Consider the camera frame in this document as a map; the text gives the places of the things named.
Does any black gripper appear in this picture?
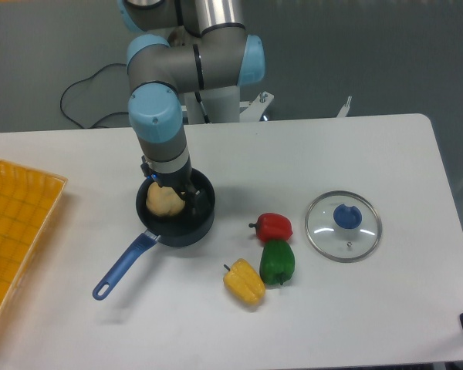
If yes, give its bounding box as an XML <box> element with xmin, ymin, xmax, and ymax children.
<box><xmin>142</xmin><ymin>155</ymin><xmax>211</xmax><ymax>218</ymax></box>

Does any round beige bread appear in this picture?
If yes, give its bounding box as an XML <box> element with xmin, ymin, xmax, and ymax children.
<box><xmin>146</xmin><ymin>187</ymin><xmax>185</xmax><ymax>217</ymax></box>

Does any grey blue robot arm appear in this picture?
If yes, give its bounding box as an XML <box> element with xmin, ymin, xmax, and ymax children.
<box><xmin>117</xmin><ymin>1</ymin><xmax>265</xmax><ymax>215</ymax></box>

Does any red bell pepper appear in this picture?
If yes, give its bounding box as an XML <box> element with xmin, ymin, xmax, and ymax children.
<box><xmin>248</xmin><ymin>213</ymin><xmax>293</xmax><ymax>243</ymax></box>

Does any yellow bell pepper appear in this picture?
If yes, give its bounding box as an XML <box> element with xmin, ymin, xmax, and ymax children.
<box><xmin>223</xmin><ymin>258</ymin><xmax>265</xmax><ymax>306</ymax></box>

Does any green bell pepper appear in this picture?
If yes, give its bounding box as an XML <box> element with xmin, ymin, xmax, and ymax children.
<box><xmin>259</xmin><ymin>240</ymin><xmax>296</xmax><ymax>285</ymax></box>

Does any yellow plastic basket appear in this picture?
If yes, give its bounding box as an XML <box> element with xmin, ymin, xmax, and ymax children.
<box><xmin>0</xmin><ymin>159</ymin><xmax>68</xmax><ymax>320</ymax></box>

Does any glass lid blue knob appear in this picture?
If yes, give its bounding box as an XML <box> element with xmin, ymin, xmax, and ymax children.
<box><xmin>304</xmin><ymin>190</ymin><xmax>383</xmax><ymax>263</ymax></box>

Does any dark pot blue handle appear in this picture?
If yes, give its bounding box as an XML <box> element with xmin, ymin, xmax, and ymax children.
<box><xmin>92</xmin><ymin>169</ymin><xmax>215</xmax><ymax>301</ymax></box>

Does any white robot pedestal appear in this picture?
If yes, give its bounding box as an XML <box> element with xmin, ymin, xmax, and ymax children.
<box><xmin>178</xmin><ymin>86</ymin><xmax>353</xmax><ymax>125</ymax></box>

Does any black cable on floor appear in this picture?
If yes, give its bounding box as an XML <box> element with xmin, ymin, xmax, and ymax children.
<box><xmin>59</xmin><ymin>62</ymin><xmax>132</xmax><ymax>130</ymax></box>

